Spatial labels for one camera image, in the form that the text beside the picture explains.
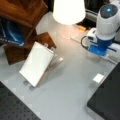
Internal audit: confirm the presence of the white table lamp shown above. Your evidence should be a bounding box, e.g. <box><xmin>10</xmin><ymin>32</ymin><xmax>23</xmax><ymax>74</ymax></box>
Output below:
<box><xmin>53</xmin><ymin>0</ymin><xmax>86</xmax><ymax>39</ymax></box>

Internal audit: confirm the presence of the white notebook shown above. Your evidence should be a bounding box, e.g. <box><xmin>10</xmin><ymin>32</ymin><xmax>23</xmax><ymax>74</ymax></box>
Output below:
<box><xmin>18</xmin><ymin>41</ymin><xmax>55</xmax><ymax>88</ymax></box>

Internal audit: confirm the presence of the orange small object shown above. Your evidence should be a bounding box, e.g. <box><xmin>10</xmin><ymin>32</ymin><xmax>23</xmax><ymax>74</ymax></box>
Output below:
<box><xmin>78</xmin><ymin>25</ymin><xmax>86</xmax><ymax>31</ymax></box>

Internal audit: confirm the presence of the blue book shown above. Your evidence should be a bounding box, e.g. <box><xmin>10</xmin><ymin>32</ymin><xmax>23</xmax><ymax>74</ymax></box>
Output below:
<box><xmin>0</xmin><ymin>17</ymin><xmax>24</xmax><ymax>46</ymax></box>

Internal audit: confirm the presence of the black perforated board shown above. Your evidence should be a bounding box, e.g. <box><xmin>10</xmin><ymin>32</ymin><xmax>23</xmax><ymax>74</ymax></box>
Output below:
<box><xmin>0</xmin><ymin>82</ymin><xmax>41</xmax><ymax>120</ymax></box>

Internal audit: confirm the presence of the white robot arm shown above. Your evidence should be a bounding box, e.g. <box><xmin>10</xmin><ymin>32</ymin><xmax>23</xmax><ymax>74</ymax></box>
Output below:
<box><xmin>87</xmin><ymin>3</ymin><xmax>120</xmax><ymax>56</ymax></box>

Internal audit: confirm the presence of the black box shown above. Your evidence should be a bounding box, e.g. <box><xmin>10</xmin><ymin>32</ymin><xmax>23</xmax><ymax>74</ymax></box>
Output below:
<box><xmin>87</xmin><ymin>62</ymin><xmax>120</xmax><ymax>120</ymax></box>

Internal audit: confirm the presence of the blue white gripper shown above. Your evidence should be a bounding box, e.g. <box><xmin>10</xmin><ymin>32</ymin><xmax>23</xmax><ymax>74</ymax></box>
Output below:
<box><xmin>88</xmin><ymin>44</ymin><xmax>107</xmax><ymax>56</ymax></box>

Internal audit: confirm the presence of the wooden bookshelf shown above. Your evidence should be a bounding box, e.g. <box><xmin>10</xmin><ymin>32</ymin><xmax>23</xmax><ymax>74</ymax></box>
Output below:
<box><xmin>0</xmin><ymin>0</ymin><xmax>56</xmax><ymax>65</ymax></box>

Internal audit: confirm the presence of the white cable with switch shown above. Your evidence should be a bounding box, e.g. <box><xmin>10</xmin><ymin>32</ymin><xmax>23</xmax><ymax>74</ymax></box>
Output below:
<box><xmin>70</xmin><ymin>35</ymin><xmax>119</xmax><ymax>65</ymax></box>

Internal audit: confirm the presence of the small white label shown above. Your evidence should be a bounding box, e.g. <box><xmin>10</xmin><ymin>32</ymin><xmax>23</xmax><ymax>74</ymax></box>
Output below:
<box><xmin>93</xmin><ymin>74</ymin><xmax>104</xmax><ymax>83</ymax></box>

